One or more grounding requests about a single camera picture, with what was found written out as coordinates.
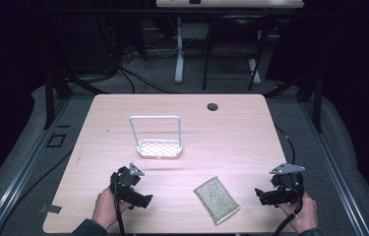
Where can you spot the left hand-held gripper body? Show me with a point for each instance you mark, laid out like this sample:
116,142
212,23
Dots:
124,180

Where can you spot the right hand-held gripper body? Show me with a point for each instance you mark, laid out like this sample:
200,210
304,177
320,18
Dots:
288,187

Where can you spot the white metal sponge rack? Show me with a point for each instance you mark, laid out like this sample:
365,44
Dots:
159,149

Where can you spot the person's right hand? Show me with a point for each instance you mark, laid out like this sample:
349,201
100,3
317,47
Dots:
303,213

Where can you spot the person's left hand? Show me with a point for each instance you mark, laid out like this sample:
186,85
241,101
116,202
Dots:
105,209

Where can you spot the grey tape strip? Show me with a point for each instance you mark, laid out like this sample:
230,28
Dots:
50,208

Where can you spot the black tape rectangle on floor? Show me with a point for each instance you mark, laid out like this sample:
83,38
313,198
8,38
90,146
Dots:
56,140

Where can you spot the black metal stand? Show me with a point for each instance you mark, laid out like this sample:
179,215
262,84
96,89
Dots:
50,98
318,105

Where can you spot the white-legged background desk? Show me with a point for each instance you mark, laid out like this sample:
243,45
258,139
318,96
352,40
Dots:
179,49

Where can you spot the black chair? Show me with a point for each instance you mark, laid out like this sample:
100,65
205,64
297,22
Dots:
234,32

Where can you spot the black device on background desk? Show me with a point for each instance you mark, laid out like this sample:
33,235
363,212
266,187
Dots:
195,1

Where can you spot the aluminium floor rail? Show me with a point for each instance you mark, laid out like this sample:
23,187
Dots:
334,170
24,164

